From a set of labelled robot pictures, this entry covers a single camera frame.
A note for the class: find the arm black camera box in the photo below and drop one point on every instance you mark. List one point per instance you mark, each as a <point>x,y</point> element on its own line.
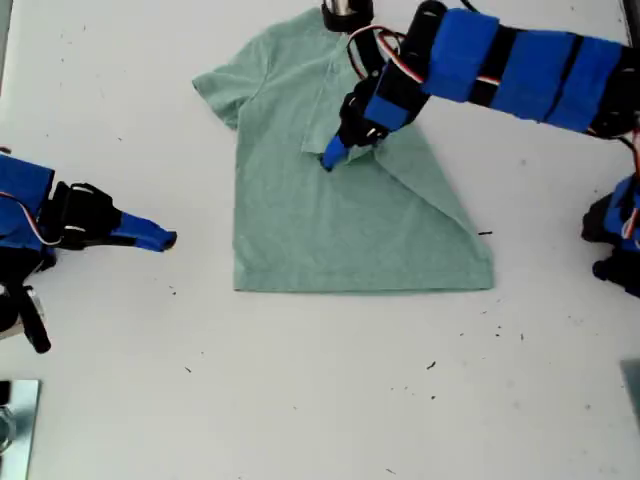
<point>12,312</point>
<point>345,17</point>

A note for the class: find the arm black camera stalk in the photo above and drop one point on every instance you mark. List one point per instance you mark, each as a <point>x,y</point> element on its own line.
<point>367,55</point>

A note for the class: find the green t-shirt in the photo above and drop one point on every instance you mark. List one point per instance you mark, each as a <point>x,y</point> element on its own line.
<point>310,225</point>

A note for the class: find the steel plate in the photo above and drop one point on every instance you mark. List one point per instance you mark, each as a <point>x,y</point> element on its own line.
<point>22,430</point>

